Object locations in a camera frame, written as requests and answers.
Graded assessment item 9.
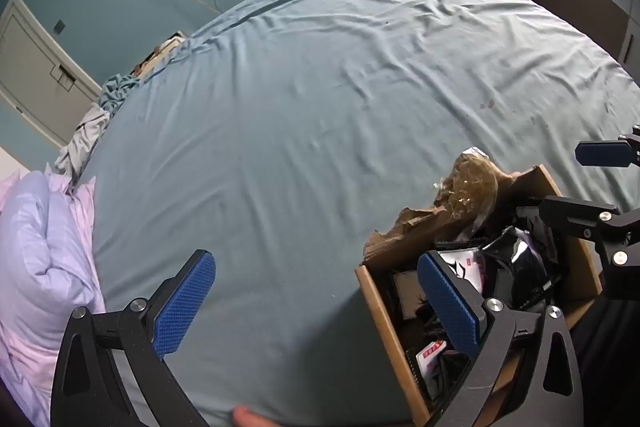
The blue-grey bed sheet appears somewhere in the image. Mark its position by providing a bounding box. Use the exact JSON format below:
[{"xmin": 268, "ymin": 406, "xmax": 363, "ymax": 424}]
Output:
[{"xmin": 75, "ymin": 0, "xmax": 640, "ymax": 427}]

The pile of black snack packets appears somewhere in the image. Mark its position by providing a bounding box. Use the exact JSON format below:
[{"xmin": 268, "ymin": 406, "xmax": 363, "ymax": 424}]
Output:
[{"xmin": 390, "ymin": 212, "xmax": 566, "ymax": 418}]

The person's left hand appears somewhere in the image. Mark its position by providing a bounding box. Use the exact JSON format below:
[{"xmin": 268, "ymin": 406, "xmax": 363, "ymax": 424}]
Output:
[{"xmin": 232, "ymin": 404, "xmax": 281, "ymax": 427}]

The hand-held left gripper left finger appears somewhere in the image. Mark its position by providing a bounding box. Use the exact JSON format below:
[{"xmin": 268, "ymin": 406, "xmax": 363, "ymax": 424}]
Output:
[{"xmin": 50, "ymin": 249, "xmax": 217, "ymax": 427}]

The teal crumpled cloth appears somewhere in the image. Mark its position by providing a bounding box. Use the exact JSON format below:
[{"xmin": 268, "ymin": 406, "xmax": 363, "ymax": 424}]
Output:
[{"xmin": 97, "ymin": 74, "xmax": 143, "ymax": 112}]

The pale panel door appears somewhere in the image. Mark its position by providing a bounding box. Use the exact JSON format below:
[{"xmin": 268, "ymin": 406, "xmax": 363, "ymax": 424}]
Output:
[{"xmin": 0, "ymin": 0, "xmax": 103, "ymax": 148}]

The dark clothing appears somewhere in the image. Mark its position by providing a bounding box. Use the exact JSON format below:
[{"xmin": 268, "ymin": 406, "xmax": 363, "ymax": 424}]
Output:
[{"xmin": 570, "ymin": 297, "xmax": 640, "ymax": 427}]

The brown cardboard box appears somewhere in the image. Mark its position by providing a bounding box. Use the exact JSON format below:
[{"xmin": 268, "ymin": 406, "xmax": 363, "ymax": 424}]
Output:
[{"xmin": 355, "ymin": 164, "xmax": 603, "ymax": 427}]

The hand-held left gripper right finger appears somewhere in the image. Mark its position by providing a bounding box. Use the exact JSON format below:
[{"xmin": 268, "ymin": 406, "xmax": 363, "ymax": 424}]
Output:
[{"xmin": 417, "ymin": 251, "xmax": 586, "ymax": 427}]

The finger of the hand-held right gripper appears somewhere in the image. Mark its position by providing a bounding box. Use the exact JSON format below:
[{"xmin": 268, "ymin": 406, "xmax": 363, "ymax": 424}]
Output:
[
  {"xmin": 575, "ymin": 125, "xmax": 640, "ymax": 168},
  {"xmin": 539, "ymin": 194, "xmax": 640, "ymax": 300}
]

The clear plastic bag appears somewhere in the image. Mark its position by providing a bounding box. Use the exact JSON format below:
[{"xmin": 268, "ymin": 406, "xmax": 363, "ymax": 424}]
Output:
[{"xmin": 432, "ymin": 147, "xmax": 501, "ymax": 238}]

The lilac duvet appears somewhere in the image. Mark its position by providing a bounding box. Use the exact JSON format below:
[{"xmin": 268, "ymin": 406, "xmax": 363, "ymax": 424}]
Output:
[{"xmin": 0, "ymin": 169, "xmax": 108, "ymax": 427}]

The grey crumpled cloth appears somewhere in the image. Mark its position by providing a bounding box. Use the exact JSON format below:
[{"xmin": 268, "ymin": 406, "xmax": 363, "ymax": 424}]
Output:
[{"xmin": 54, "ymin": 104, "xmax": 113, "ymax": 182}]

